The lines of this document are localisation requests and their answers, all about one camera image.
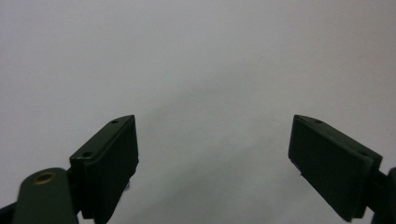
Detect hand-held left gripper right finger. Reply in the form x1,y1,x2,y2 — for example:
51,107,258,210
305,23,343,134
288,114,383,223

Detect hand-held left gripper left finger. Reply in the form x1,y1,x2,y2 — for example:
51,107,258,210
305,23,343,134
68,114,140,224

